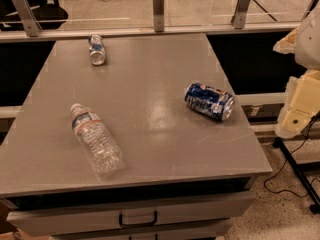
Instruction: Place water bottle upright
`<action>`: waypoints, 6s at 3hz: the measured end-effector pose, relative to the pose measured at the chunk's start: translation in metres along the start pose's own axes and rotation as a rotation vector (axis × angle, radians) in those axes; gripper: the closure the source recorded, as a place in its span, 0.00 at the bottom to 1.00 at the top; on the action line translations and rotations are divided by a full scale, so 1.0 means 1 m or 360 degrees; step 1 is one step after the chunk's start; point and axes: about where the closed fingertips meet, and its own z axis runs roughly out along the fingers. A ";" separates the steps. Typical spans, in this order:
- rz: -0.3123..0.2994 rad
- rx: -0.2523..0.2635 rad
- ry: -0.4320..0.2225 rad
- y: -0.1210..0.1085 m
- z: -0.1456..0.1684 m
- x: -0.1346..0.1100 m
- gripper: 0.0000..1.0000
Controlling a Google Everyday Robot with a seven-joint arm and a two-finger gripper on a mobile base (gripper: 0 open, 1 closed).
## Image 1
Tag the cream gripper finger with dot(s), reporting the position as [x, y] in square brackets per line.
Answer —
[302, 103]
[287, 44]

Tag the clear plastic water bottle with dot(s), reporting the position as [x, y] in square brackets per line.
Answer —
[103, 151]

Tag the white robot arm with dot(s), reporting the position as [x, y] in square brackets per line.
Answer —
[307, 50]

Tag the black stand leg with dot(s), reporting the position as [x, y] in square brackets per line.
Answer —
[315, 206]

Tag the blue soda can right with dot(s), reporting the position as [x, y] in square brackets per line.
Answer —
[212, 102]

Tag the grey lower drawer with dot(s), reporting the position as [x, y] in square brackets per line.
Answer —
[208, 229]

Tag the clear acrylic barrier panel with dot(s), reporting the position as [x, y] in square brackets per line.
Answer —
[108, 14]

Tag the blue silver soda can far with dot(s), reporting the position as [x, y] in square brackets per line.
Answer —
[97, 52]

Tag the black office chair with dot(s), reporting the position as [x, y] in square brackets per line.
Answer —
[48, 13]

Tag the grey table drawer upper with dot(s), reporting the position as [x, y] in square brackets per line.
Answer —
[91, 218]

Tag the metal bracket right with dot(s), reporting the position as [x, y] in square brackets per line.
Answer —
[239, 17]

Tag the metal bracket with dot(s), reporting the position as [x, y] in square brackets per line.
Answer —
[31, 26]
[158, 15]
[239, 17]

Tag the metal bracket middle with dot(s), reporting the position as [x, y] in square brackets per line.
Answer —
[158, 15]

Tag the black drawer handle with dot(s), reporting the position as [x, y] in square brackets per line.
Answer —
[137, 219]

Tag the metal bracket left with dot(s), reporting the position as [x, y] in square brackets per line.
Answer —
[31, 26]

